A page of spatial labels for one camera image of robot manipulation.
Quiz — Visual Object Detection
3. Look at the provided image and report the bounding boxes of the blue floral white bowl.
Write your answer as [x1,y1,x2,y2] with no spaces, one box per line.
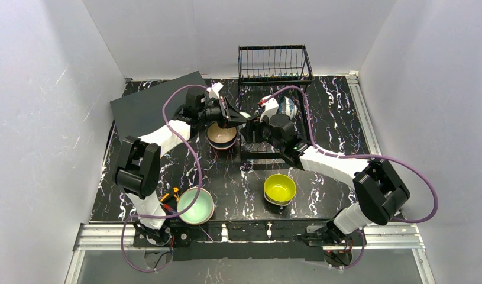
[277,96,297,120]

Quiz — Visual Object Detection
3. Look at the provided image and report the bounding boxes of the black wire dish rack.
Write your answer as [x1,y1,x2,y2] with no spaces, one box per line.
[238,44,313,160]

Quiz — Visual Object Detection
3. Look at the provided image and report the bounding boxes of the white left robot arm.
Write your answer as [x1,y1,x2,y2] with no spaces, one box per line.
[112,83,248,230]

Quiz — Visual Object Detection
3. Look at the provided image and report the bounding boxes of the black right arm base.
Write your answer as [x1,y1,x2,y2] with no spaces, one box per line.
[294,221,367,270]

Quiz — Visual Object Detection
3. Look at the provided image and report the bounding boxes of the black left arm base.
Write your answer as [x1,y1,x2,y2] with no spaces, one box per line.
[132,222,192,264]

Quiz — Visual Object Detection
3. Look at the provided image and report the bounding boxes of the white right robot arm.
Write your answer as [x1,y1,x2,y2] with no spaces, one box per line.
[247,114,410,239]

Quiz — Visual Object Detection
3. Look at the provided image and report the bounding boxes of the celadon green bowl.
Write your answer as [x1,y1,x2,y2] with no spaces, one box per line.
[177,186,215,225]

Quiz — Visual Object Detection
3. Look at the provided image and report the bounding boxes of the red blue screwdriver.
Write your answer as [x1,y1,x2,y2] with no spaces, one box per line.
[160,203,180,220]

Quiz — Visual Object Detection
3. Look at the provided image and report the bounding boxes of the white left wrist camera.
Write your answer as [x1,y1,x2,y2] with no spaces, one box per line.
[207,82,224,99]

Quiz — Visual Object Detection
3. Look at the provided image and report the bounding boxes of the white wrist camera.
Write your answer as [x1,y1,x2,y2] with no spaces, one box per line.
[207,82,224,99]
[260,96,279,121]

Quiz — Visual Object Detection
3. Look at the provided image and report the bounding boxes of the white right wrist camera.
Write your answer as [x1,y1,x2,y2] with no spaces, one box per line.
[260,96,279,121]

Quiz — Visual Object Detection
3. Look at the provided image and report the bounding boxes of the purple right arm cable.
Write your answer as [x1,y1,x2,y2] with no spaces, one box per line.
[260,85,440,270]

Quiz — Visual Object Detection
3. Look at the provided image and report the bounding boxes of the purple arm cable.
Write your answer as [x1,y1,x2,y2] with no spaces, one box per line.
[260,85,440,270]
[121,84,210,273]

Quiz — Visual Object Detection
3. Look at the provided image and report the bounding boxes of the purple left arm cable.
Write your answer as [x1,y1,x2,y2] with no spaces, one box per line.
[121,84,210,273]

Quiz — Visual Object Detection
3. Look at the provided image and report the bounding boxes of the grey blue network switch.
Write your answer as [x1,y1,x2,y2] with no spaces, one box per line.
[110,72,206,141]

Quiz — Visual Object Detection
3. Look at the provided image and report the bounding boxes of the orange handled pliers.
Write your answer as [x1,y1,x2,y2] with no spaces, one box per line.
[160,187,180,204]

